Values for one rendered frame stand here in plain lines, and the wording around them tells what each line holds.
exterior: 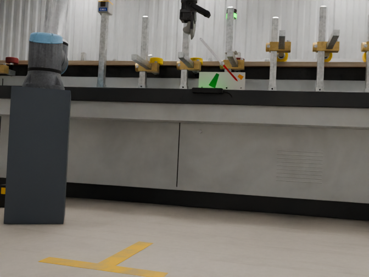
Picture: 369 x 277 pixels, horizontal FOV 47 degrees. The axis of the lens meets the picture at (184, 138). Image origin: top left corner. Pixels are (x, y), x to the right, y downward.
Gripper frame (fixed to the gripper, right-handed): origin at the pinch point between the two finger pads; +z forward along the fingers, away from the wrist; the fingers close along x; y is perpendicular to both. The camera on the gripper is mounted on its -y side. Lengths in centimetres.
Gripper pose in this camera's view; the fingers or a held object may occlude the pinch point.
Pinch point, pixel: (193, 37)
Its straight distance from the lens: 235.4
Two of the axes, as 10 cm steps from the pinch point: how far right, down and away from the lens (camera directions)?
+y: -9.8, -0.4, 1.9
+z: -0.5, 10.0, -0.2
